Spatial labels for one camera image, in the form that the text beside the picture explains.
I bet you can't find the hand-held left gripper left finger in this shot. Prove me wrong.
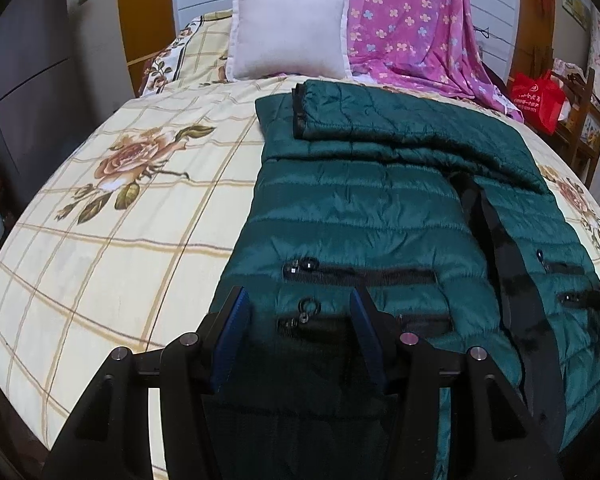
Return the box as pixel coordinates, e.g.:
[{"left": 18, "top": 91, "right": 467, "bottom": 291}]
[{"left": 42, "top": 286, "right": 251, "bottom": 480}]

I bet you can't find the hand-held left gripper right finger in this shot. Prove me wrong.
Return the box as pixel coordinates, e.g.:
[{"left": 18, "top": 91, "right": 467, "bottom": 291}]
[{"left": 349, "top": 287, "right": 563, "bottom": 480}]

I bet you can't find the dark green quilted jacket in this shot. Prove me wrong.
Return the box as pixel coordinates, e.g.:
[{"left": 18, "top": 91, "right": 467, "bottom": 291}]
[{"left": 207, "top": 77, "right": 600, "bottom": 480}]

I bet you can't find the cream checked floral bed sheet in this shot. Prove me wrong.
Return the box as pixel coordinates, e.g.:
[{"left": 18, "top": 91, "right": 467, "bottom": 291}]
[{"left": 0, "top": 10, "right": 600, "bottom": 480}]

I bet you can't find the wooden chair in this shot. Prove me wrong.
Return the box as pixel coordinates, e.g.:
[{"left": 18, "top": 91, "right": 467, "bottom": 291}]
[{"left": 550, "top": 57, "right": 600, "bottom": 188}]

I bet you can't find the red shopping bag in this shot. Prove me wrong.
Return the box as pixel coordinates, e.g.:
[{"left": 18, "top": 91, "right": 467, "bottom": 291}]
[{"left": 510, "top": 71, "right": 567, "bottom": 135}]

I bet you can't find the white pillow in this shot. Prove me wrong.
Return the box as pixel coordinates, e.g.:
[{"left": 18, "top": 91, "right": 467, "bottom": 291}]
[{"left": 225, "top": 0, "right": 353, "bottom": 82}]

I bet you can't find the pink floral blanket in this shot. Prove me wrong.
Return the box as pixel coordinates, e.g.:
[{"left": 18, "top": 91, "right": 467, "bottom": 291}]
[{"left": 250, "top": 0, "right": 523, "bottom": 121}]

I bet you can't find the grey wardrobe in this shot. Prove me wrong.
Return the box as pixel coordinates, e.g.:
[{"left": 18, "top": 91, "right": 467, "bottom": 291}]
[{"left": 0, "top": 0, "right": 136, "bottom": 211}]

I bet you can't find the framed wall picture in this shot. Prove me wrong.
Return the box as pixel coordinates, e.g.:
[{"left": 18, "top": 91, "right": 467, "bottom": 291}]
[{"left": 560, "top": 0, "right": 593, "bottom": 28}]

